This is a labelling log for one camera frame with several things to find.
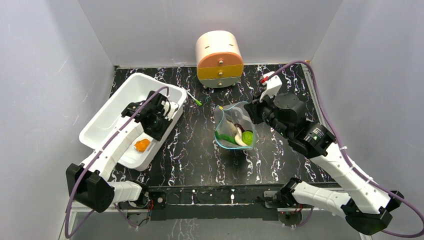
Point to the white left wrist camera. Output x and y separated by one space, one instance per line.
170 108

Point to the green toy chili pepper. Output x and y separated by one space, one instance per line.
225 137

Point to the clear zip top bag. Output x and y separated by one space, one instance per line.
234 113

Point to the round orange drawer cabinet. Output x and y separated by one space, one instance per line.
219 63

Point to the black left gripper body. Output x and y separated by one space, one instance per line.
160 126

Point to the green white pen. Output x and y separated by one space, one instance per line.
195 100

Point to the green toy apple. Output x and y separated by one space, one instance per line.
247 137

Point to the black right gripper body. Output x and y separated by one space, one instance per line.
253 110

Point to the white plastic bin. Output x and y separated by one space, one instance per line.
136 88

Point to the cream toy garlic piece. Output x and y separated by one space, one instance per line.
238 138

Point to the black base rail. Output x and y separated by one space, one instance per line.
246 201

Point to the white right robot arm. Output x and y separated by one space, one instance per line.
364 207

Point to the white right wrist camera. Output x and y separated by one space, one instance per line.
271 84

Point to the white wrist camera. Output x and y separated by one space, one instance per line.
170 108
271 84

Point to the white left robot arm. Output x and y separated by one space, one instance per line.
141 126

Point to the grey toy fish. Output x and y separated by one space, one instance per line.
233 129

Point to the orange toy food piece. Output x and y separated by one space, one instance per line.
142 145

